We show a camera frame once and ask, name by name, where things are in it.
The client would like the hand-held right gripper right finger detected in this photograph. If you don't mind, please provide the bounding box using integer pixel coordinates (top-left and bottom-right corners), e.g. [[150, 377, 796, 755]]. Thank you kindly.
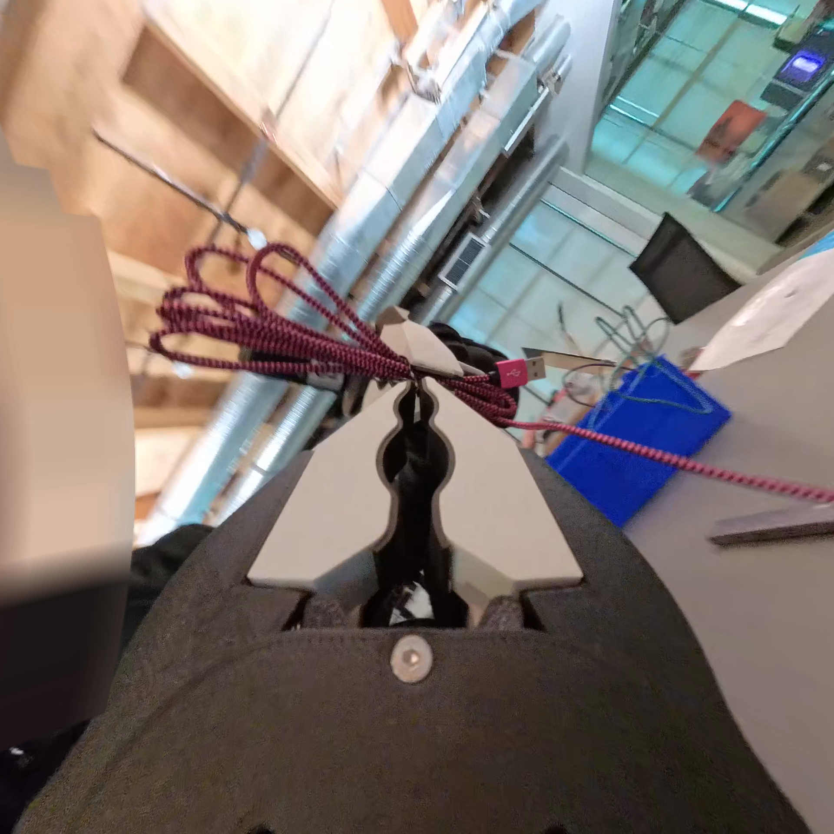
[[420, 378, 585, 625]]

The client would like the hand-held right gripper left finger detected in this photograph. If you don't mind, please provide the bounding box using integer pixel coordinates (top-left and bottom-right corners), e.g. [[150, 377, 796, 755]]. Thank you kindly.
[[246, 381, 415, 625]]

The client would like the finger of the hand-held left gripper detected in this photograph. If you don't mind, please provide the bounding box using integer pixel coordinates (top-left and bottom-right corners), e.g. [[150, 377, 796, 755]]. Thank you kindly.
[[377, 309, 469, 379]]

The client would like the pink braided usb-c cable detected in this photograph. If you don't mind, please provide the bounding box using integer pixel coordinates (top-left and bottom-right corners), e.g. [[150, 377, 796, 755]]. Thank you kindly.
[[149, 242, 834, 506]]

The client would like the blue divided plastic bin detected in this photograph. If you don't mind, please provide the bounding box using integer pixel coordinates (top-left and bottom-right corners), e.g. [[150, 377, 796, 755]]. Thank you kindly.
[[546, 355, 732, 529]]

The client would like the grey usb hub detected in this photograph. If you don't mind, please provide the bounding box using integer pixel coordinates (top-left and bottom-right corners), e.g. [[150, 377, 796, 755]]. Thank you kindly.
[[709, 503, 834, 548]]

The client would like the person's left hand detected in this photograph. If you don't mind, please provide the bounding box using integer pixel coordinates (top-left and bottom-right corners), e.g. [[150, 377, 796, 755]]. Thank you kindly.
[[427, 322, 520, 426]]

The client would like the white vent grille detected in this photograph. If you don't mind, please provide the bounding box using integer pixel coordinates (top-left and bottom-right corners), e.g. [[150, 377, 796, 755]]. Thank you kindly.
[[437, 233, 488, 292]]

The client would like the person's black jacket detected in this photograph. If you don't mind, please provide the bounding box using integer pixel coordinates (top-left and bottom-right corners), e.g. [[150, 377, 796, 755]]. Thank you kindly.
[[0, 524, 212, 834]]

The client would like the black office chair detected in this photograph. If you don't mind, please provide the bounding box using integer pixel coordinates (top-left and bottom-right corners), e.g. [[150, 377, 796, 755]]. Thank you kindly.
[[629, 212, 744, 327]]

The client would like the printed paper sheet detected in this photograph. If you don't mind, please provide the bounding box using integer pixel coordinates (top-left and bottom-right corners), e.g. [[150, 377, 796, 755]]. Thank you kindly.
[[689, 267, 834, 374]]

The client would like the metal storage shelf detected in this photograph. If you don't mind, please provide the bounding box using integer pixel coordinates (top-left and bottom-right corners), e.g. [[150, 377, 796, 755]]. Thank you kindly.
[[691, 0, 834, 216]]

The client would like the silver air duct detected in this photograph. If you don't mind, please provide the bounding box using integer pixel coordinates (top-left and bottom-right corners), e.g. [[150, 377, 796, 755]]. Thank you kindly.
[[133, 0, 574, 542]]

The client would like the teal braided cable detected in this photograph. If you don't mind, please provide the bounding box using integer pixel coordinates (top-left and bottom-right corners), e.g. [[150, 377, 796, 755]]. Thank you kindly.
[[562, 305, 712, 416]]

